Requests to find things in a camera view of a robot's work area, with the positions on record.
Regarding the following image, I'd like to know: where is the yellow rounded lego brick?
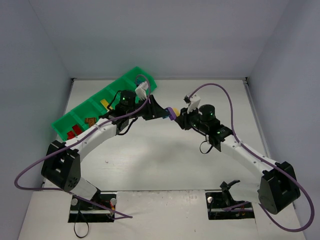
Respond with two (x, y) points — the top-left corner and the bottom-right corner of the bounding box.
(173, 108), (180, 117)

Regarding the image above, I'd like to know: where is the purple rounded lego brick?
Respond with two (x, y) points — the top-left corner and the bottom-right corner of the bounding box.
(165, 107), (177, 121)

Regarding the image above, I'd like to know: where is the yellow long lego plate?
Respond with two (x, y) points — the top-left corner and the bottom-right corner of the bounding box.
(100, 99), (109, 109)

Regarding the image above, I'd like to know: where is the brown lego plate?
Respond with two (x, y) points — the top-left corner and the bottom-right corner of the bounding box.
(84, 117), (97, 127)

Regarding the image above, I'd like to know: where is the long red lego brick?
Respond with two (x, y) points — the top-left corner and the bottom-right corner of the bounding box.
(72, 124), (83, 136)

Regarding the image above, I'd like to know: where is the small red lego brick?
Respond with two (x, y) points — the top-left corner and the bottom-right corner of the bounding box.
(67, 130), (76, 140)

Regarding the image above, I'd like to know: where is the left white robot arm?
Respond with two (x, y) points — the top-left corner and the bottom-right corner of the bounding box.
(41, 90), (173, 201)

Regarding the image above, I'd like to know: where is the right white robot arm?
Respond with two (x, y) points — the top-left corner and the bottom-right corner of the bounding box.
(175, 104), (301, 215)

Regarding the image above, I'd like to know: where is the green divided sorting tray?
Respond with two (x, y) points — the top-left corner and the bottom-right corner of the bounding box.
(51, 66), (157, 141)

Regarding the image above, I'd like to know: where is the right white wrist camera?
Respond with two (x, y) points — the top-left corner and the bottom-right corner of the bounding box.
(184, 94), (201, 114)

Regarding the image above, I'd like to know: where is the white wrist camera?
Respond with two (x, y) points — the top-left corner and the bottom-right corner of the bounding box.
(135, 82), (149, 100)
(184, 94), (201, 114)

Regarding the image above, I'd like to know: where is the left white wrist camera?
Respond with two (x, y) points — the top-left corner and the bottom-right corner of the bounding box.
(135, 82), (149, 100)

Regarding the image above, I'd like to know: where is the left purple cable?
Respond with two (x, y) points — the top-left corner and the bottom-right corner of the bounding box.
(14, 74), (152, 220)

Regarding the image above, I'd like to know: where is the purple cable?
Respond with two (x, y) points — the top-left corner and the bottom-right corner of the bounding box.
(14, 74), (152, 220)
(188, 82), (315, 232)

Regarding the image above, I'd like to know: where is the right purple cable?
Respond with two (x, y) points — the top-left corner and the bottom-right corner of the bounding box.
(188, 82), (315, 232)

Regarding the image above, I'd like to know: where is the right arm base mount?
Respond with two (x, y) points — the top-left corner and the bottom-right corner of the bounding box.
(205, 180), (255, 221)

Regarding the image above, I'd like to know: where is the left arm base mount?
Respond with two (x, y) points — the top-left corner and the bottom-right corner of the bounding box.
(68, 196), (115, 239)

